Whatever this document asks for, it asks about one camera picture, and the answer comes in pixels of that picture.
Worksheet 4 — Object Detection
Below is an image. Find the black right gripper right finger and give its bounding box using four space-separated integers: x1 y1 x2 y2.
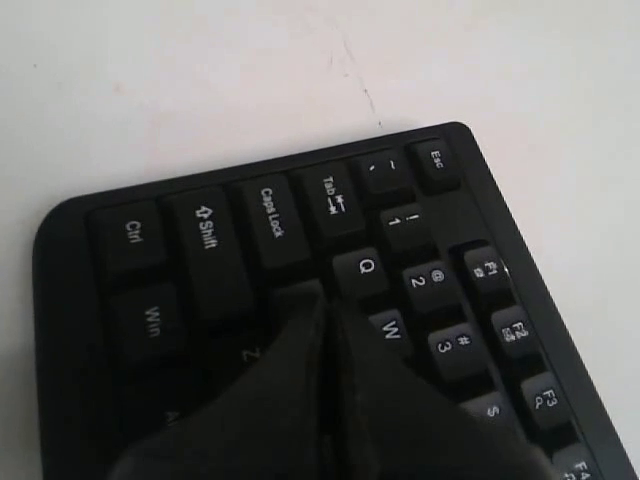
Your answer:
328 300 553 479

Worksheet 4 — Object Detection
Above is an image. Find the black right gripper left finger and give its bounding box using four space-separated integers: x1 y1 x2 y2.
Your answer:
109 284 327 479

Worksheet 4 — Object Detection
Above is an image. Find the black acer keyboard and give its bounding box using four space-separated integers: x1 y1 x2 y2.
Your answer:
32 122 636 479

